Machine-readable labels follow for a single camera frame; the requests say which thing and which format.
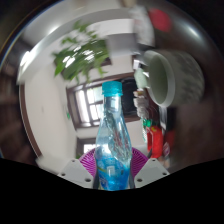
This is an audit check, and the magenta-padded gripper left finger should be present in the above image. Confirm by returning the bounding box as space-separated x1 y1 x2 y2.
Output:
57 148 99 189

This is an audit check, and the pale green patterned cup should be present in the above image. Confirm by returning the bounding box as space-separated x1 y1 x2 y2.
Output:
143 49 205 108

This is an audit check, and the brown glazed double door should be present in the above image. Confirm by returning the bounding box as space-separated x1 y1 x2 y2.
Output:
66 72 141 129

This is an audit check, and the black chair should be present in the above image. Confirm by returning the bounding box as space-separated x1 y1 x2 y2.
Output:
119 77 148 118

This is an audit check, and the pale green booklet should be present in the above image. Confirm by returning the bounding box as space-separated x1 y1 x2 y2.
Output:
134 68 148 89

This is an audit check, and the red plastic box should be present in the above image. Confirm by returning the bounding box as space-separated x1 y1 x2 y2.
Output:
146 125 164 158

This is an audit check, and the brown framed window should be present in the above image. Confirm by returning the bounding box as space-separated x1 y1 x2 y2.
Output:
76 138 101 158

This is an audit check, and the clear blue-capped water bottle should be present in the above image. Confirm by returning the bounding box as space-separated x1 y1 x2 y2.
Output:
94 80 133 192

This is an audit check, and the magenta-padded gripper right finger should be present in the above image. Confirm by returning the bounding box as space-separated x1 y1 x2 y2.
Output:
129 148 170 189

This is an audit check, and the potted plant in white pot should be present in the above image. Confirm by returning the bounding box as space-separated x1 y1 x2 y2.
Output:
53 20 139 83

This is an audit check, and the printed paper sheet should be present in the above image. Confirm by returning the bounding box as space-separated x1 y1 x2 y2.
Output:
129 6 156 48

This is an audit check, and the dark tray of white cups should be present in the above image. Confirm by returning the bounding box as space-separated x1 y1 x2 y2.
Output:
133 89 150 118

